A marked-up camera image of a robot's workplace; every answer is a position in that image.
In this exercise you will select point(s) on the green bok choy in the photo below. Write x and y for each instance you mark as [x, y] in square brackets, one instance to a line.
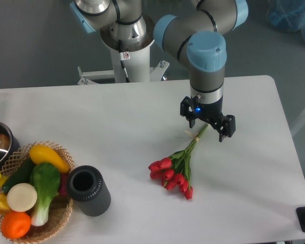
[45, 178]

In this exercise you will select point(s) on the red tulip bouquet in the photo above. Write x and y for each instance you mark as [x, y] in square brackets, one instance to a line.
[174, 171]

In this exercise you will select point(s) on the blue plastic bag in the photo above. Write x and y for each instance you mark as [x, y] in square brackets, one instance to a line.
[287, 16]

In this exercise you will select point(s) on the dark grey ribbed vase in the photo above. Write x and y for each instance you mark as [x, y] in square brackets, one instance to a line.
[86, 186]

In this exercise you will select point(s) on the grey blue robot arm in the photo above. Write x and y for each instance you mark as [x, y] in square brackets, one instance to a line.
[197, 42]

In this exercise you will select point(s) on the orange fruit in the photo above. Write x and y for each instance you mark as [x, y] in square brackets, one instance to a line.
[15, 225]

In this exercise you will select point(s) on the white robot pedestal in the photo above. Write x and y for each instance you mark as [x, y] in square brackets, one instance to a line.
[129, 47]

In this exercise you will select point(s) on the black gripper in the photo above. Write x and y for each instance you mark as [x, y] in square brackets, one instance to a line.
[192, 109]

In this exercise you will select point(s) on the dark green cucumber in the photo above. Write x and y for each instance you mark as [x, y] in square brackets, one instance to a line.
[21, 175]

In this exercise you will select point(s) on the woven wicker basket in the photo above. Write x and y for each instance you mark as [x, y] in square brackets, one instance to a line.
[60, 207]

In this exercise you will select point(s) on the yellow bell pepper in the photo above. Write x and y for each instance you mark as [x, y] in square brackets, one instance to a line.
[4, 207]

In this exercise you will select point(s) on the yellow squash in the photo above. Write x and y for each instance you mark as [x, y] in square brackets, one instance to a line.
[44, 154]

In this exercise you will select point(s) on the red vegetable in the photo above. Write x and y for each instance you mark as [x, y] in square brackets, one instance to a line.
[63, 185]

